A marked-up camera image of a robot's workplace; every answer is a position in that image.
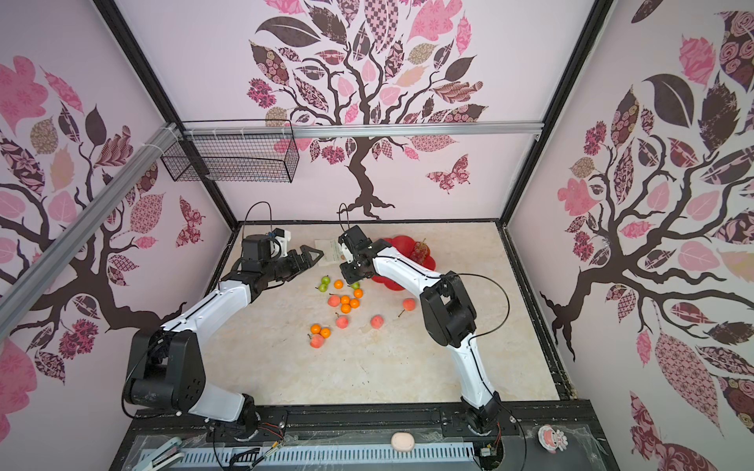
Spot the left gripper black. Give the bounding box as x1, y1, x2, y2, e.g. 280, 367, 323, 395
262, 244, 324, 282

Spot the purple fake grape bunch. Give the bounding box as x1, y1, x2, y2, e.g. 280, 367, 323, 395
410, 241, 430, 265

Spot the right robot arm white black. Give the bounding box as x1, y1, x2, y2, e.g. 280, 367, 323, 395
338, 226, 503, 435

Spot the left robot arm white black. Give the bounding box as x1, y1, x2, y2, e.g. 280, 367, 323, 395
122, 229, 324, 440

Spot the pink fake peach centre right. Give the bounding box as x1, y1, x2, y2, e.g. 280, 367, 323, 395
371, 316, 385, 330

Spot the pink fake peach middle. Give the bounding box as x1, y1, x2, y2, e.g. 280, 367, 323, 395
336, 314, 350, 329

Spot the pink fake peach bottom left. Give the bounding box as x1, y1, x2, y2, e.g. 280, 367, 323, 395
308, 334, 326, 349

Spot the white stapler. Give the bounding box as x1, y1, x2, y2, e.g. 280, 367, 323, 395
133, 437, 185, 471

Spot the pink round sticker toy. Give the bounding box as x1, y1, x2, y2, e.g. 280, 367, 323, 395
537, 425, 569, 455

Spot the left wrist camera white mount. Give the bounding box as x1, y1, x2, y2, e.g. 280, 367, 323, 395
269, 228, 292, 259

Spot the black wire basket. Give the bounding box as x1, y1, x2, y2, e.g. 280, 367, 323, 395
161, 118, 300, 184

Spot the aluminium rail back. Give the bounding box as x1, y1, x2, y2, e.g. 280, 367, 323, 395
182, 121, 544, 139

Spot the aluminium rail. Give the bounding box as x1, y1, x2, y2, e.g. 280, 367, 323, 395
1, 123, 180, 339
182, 121, 544, 139

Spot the white slotted cable duct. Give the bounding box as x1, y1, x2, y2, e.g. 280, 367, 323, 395
137, 442, 476, 470

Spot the aluminium rail left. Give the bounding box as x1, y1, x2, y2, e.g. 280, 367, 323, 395
1, 123, 180, 339

